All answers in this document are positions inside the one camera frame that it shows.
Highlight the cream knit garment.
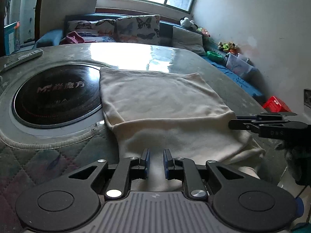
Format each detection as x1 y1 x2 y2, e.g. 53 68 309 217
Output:
100 67 265 191

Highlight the red box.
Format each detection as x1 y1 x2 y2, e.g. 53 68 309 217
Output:
263 96 291 113

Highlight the clear storage bag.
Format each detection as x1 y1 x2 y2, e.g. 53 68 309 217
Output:
226 53 255 80

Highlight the quilted grey table cover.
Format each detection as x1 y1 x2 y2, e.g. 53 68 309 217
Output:
0 43 288 233

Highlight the blue sofa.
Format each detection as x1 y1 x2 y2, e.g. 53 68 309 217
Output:
34 13 267 103

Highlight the green bowl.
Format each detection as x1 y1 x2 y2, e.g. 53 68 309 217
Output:
206 51 224 63

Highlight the yellow plush toy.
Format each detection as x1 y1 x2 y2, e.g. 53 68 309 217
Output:
218 42 238 54

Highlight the grey cushion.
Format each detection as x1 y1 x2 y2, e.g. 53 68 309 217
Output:
172 26 206 56

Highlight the round black induction cooktop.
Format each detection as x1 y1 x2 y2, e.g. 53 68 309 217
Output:
12 64 101 129

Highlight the white plush toy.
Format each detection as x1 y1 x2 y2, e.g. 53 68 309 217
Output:
180 17 198 30

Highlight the square butterfly print pillow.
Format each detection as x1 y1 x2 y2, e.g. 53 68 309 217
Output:
116 15 160 45

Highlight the grey remote control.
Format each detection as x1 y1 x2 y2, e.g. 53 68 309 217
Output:
4 49 43 70

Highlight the long butterfly print pillow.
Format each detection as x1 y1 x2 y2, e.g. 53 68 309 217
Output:
66 19 116 42

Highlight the pink cloth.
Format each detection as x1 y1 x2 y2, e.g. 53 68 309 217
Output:
59 31 87 45

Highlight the blue white cabinet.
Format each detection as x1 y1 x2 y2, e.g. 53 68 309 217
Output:
4 21 20 55

